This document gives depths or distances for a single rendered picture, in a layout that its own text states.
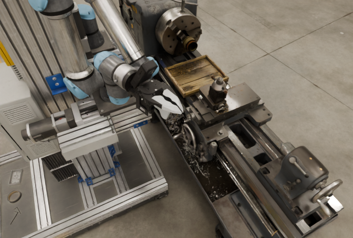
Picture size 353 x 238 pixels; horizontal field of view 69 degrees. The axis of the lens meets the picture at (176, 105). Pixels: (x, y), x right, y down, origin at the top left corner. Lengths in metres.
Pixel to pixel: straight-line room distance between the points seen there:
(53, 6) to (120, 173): 1.51
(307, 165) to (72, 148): 1.05
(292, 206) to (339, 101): 2.20
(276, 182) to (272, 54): 2.56
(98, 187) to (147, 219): 0.46
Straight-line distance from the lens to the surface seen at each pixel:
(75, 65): 1.11
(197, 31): 1.88
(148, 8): 1.89
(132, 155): 2.25
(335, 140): 2.99
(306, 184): 1.24
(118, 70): 0.82
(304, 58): 3.83
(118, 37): 0.97
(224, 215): 1.68
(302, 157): 1.24
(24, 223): 2.26
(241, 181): 1.50
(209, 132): 1.50
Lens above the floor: 2.11
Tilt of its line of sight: 48 degrees down
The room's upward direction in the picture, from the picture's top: straight up
